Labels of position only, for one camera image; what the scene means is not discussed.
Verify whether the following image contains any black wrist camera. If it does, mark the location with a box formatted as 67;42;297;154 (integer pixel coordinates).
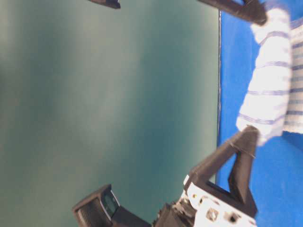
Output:
72;184;151;227

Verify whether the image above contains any white blue-striped towel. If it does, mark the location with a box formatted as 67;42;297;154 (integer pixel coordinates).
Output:
236;1;303;146

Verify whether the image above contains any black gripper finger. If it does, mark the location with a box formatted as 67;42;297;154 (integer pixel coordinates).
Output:
199;0;267;26

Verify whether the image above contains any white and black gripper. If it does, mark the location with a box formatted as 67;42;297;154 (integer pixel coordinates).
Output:
152;126;259;227

